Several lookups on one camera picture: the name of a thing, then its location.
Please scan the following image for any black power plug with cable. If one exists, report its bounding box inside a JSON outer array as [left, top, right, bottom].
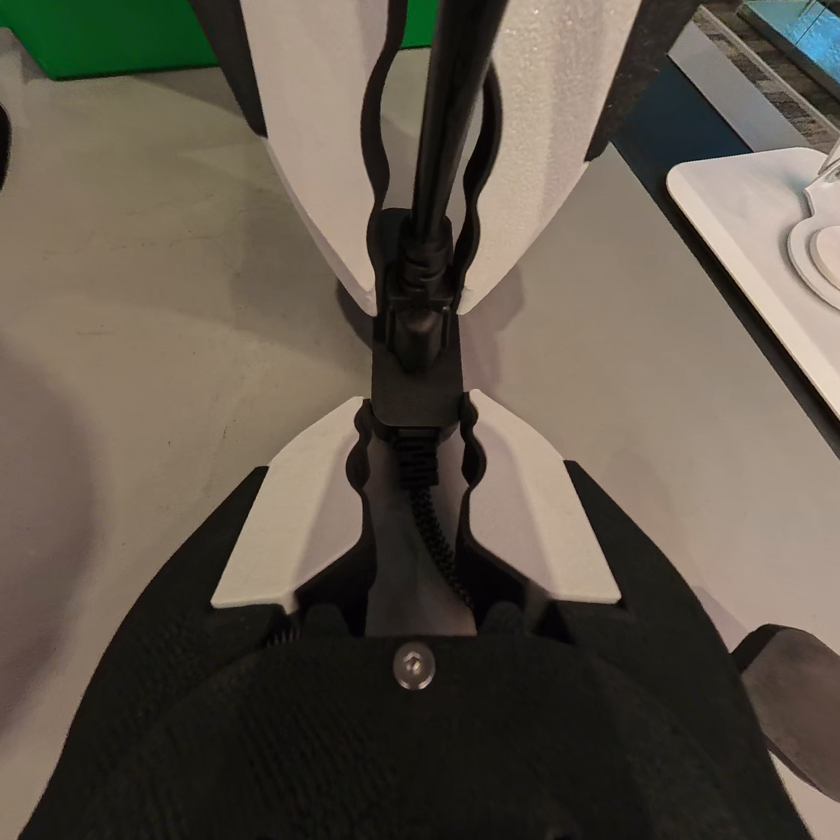
[[377, 0, 503, 376]]

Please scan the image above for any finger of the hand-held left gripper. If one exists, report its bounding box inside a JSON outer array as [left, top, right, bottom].
[[458, 0, 636, 316], [241, 0, 396, 315]]

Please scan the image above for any grey table divider strip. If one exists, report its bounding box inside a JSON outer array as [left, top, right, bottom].
[[613, 59, 840, 460]]

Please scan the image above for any black power strip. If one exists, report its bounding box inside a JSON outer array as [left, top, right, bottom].
[[369, 206, 472, 442]]

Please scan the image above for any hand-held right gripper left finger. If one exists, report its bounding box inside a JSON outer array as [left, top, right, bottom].
[[210, 395, 374, 611]]

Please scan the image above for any green plastic crate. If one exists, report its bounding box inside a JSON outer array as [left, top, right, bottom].
[[0, 0, 434, 81]]

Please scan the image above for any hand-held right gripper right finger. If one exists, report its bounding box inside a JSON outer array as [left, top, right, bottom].
[[461, 389, 622, 603]]

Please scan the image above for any white rounded plastic plate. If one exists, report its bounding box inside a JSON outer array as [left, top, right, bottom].
[[666, 146, 840, 422]]

